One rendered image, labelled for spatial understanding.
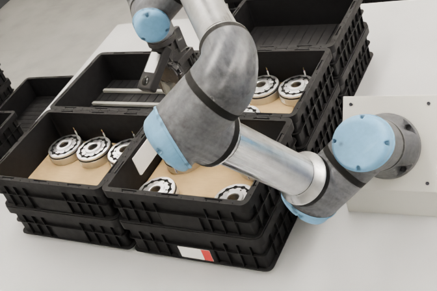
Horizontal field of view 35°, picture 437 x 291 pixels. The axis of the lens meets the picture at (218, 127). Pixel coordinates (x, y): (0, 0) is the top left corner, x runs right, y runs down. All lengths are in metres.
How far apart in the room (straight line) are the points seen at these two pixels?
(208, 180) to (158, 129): 0.59
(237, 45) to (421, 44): 1.18
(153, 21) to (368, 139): 0.50
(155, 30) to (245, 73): 0.39
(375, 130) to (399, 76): 0.73
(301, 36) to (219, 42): 1.05
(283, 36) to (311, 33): 0.09
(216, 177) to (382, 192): 0.40
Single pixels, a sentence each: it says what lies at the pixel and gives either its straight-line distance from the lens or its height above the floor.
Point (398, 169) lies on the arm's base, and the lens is 1.60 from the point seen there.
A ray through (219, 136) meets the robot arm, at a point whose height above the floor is 1.23.
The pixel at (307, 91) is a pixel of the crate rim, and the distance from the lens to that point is 1.75.
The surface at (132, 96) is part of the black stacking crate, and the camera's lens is 2.19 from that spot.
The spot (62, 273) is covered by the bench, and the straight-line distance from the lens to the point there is 1.91.
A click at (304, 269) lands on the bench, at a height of 0.70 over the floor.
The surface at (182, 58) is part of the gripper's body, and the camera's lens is 1.67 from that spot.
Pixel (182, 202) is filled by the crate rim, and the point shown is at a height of 0.92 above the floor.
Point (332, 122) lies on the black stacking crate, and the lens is 1.94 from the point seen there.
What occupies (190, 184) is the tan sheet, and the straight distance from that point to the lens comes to 1.75.
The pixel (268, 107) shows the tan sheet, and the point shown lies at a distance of 1.91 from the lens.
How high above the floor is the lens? 1.90
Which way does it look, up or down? 34 degrees down
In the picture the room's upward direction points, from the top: 21 degrees counter-clockwise
